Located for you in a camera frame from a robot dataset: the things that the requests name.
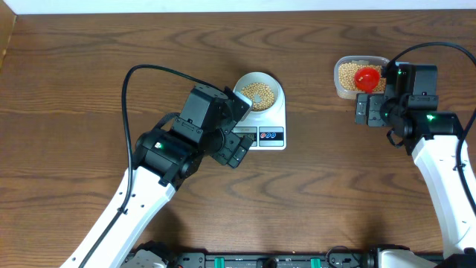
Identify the grey bowl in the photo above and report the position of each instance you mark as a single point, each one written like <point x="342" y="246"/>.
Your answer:
<point x="260" y="77"/>

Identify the clear plastic container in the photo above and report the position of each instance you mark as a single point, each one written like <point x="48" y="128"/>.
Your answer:
<point x="371" y="60"/>

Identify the soybeans in bowl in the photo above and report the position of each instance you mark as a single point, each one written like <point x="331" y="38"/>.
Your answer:
<point x="260" y="94"/>

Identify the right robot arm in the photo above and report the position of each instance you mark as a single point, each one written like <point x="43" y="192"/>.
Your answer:
<point x="436" y="141"/>

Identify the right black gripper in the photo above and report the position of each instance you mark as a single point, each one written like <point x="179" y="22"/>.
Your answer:
<point x="374" y="101"/>

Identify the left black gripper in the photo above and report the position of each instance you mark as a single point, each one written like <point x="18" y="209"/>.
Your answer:
<point x="231" y="150"/>

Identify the white kitchen scale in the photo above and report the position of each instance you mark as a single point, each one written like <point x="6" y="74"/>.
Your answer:
<point x="267" y="131"/>

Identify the cardboard side panel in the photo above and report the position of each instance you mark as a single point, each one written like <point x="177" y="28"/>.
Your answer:
<point x="7" y="23"/>

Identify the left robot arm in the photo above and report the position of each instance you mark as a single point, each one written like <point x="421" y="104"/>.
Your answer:
<point x="164" y="157"/>

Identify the red measuring scoop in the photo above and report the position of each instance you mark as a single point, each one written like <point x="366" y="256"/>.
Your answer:
<point x="366" y="79"/>

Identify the soybeans in container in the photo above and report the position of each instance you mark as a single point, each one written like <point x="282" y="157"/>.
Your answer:
<point x="346" y="72"/>

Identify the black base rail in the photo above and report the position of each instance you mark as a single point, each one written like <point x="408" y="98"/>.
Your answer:
<point x="201" y="260"/>

